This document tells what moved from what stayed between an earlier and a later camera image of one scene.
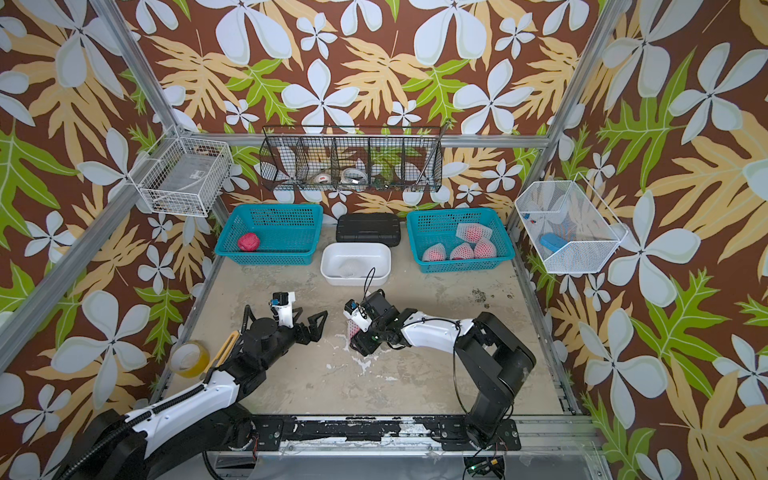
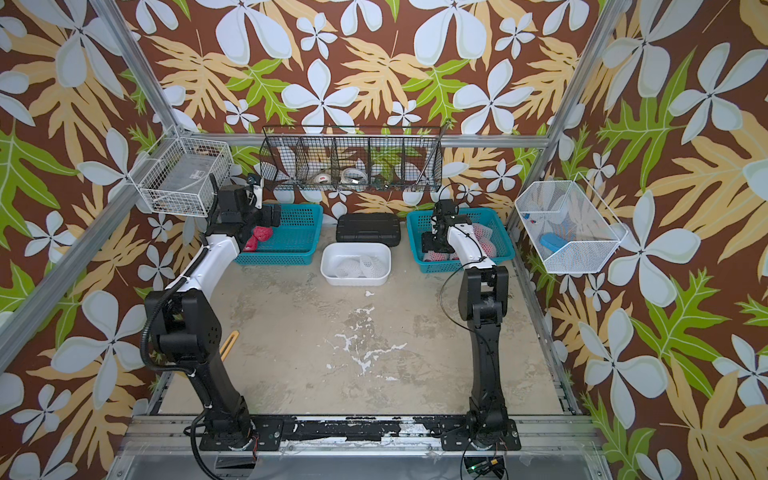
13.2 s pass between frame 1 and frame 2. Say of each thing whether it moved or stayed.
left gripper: moved
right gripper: moved
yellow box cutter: stayed
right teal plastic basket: stayed
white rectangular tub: stayed
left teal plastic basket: stayed
